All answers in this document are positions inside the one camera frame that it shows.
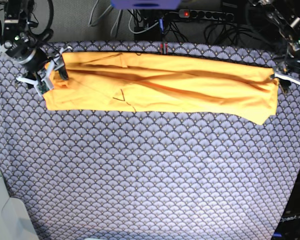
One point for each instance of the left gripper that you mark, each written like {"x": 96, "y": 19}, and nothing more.
{"x": 285, "y": 78}

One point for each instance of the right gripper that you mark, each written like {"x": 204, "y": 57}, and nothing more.
{"x": 56, "y": 64}

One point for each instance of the yellow T-shirt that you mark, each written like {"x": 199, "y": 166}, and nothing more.
{"x": 128, "y": 82}

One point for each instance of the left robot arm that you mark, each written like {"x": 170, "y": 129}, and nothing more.
{"x": 282, "y": 14}

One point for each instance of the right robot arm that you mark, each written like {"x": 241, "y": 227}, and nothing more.
{"x": 22, "y": 46}

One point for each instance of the red black table clamp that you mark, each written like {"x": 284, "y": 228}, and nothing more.
{"x": 163, "y": 48}

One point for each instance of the blue fan-pattern tablecloth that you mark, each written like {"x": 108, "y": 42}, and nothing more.
{"x": 149, "y": 175}

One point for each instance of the black power strip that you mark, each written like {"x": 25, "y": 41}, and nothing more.
{"x": 206, "y": 15}

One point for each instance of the black OpenArm box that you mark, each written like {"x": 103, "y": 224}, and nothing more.
{"x": 289, "y": 225}

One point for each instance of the grey chair seat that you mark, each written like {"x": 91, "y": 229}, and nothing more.
{"x": 15, "y": 223}

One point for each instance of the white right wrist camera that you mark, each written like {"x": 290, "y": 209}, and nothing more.
{"x": 42, "y": 88}

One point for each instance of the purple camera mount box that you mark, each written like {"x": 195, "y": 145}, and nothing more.
{"x": 146, "y": 4}

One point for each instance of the blue clamp handle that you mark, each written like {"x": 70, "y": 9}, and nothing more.
{"x": 161, "y": 27}

